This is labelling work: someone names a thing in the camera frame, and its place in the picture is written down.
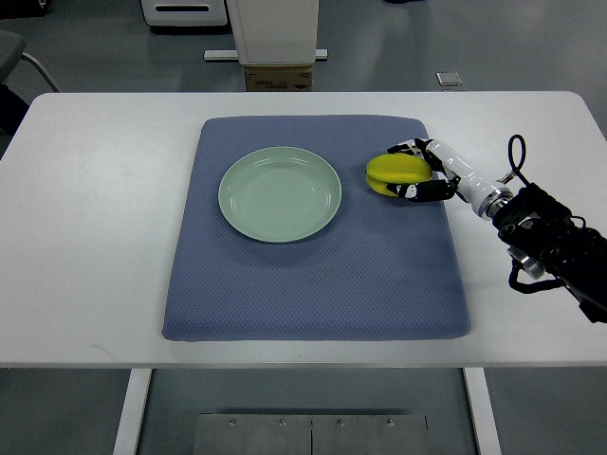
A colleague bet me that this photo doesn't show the white machine with slot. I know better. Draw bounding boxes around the white machine with slot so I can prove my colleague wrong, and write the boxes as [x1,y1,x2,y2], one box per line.
[140,0,228,27]

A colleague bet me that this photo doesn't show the white table leg right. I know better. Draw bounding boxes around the white table leg right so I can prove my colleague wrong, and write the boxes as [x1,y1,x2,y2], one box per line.
[463,368,502,455]

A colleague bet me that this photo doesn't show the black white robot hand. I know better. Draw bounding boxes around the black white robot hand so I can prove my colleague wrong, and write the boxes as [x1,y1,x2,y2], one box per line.
[386,138,513,220]

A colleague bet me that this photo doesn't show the cardboard box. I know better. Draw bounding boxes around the cardboard box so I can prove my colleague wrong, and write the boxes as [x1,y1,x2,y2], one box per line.
[245,64,313,92]

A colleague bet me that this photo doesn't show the white table leg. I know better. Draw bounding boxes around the white table leg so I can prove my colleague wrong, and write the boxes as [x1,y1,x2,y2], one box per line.
[112,369,152,455]
[463,368,502,455]

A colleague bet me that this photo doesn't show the grey chair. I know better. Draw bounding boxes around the grey chair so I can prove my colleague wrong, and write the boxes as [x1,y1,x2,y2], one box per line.
[1,30,62,136]

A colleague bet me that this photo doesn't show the pale green plate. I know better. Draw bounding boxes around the pale green plate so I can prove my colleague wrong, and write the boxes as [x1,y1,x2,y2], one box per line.
[217,147,342,244]

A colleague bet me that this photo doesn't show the yellow starfruit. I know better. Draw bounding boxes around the yellow starfruit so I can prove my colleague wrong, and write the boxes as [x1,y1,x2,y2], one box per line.
[365,154,432,197]

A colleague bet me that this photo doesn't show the blue quilted mat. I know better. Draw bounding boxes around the blue quilted mat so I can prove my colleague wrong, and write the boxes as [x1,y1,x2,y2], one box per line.
[162,115,470,341]

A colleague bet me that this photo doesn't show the white pedestal column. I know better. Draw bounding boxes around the white pedestal column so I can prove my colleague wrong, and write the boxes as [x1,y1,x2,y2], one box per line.
[204,0,328,66]

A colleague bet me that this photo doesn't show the floor outlet cover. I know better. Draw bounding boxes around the floor outlet cover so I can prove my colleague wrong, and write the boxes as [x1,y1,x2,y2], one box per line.
[435,71,463,87]

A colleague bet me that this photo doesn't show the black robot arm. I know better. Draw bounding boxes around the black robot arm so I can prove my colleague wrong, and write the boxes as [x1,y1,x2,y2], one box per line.
[487,135,606,323]

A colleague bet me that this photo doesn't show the white table leg left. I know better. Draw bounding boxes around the white table leg left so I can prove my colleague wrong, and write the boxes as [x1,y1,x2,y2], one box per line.
[112,369,152,455]

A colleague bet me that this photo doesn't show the metal base plate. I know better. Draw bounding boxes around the metal base plate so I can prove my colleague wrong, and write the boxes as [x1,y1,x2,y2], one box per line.
[193,414,432,454]

